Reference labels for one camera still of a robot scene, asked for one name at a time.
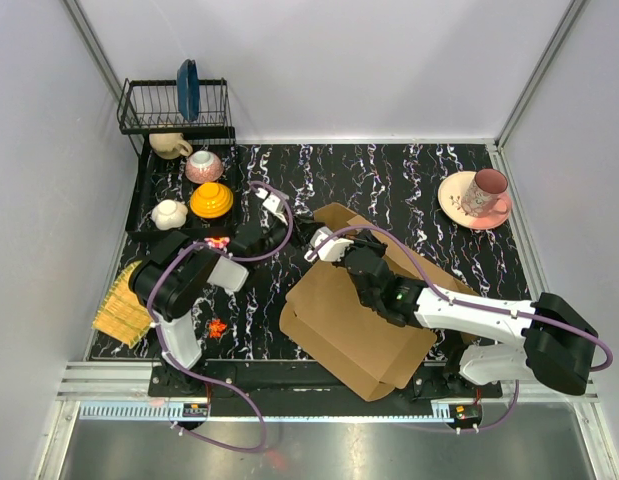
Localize orange red small toy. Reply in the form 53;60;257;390
207;319;227;339

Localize yellow ribbed bowl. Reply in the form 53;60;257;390
189;182;234;219

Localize white flower-shaped bowl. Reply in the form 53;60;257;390
151;199;188;231

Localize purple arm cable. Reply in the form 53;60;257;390
146;180;295;454
316;225;614;432

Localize cream ceramic mug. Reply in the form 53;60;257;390
149;132;193;160

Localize black dish rack tray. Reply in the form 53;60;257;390
117;78;244;242

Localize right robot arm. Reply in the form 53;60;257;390
336;230;598;397

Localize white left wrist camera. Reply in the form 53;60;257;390
262;193;287;224

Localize pink patterned mug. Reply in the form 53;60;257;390
461;169;511;218

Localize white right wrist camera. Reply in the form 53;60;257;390
304;226;353;263

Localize pink patterned bowl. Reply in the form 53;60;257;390
185;150;224;184

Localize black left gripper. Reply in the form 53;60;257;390
252;209;325;267

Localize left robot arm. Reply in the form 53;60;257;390
128;216;324;396

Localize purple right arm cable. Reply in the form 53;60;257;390
316;225;614;432

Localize cream pink floral plate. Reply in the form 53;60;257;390
437;171;512;230

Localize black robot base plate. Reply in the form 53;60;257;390
148;360;503;423

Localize pink butterfly toy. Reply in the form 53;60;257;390
204;237;230;250

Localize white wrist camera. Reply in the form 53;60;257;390
304;226;353;263
262;193;287;224

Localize blue plate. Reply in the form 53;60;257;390
176;59;200;122

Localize brown cardboard box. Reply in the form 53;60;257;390
278;202;481;403

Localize yellow bamboo mat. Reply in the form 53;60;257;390
92;261;152;348

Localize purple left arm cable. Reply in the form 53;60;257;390
146;180;295;454

